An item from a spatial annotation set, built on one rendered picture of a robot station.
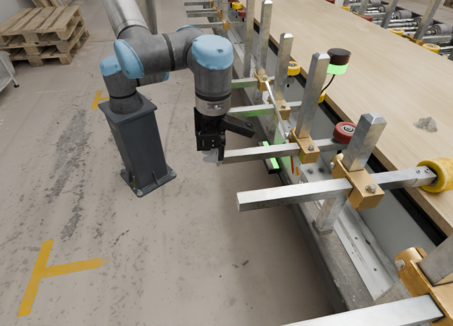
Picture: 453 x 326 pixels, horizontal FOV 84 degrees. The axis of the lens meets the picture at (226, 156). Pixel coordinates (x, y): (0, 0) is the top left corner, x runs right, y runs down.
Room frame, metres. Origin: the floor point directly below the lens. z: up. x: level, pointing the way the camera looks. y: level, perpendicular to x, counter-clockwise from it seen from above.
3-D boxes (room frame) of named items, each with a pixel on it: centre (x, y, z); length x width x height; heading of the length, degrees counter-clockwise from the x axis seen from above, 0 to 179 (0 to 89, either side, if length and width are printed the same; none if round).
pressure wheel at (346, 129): (0.65, -0.39, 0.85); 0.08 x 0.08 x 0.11
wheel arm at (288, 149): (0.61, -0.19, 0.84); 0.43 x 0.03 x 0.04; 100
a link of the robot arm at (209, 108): (0.57, 0.03, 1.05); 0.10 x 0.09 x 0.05; 9
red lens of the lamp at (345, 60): (0.67, -0.30, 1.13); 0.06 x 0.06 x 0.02
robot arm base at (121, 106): (1.29, 0.58, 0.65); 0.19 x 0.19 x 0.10
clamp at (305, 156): (0.64, -0.26, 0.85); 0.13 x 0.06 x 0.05; 10
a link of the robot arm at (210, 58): (0.57, 0.03, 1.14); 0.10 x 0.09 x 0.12; 27
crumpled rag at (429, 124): (0.67, -0.66, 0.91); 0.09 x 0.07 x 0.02; 127
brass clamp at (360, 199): (0.39, -0.30, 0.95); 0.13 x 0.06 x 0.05; 10
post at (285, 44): (0.91, -0.21, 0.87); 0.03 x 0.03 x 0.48; 10
